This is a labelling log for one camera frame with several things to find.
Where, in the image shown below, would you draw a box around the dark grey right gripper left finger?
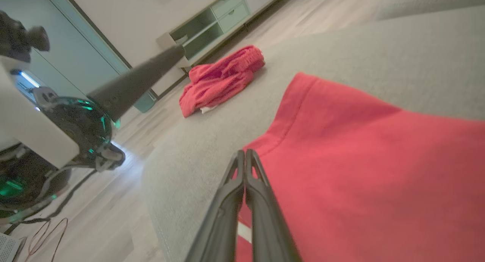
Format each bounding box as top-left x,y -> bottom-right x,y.
185,150 -> 246,262

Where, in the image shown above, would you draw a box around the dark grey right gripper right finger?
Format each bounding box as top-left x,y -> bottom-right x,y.
245,149 -> 302,262

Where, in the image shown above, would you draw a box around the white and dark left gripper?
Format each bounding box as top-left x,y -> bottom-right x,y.
0,45 -> 186,172

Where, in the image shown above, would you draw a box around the red shorts with white trim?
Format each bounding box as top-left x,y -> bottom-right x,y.
179,45 -> 266,119

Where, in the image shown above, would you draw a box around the red basketball jersey white sleeves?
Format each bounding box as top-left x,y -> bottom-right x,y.
235,73 -> 485,262

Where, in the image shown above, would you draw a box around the white sideboard with green drawers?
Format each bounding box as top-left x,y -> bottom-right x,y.
156,0 -> 302,69

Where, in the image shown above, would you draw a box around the white printed paper sheet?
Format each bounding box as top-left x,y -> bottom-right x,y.
0,233 -> 21,262

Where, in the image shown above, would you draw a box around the grey sofa back cushion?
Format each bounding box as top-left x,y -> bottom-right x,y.
373,0 -> 485,21

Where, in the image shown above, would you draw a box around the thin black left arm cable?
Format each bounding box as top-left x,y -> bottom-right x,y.
0,167 -> 100,236

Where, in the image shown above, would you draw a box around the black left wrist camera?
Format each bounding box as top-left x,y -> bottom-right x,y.
0,10 -> 50,64

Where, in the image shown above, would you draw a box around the thin orange floor cable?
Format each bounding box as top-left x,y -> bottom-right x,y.
23,217 -> 69,262

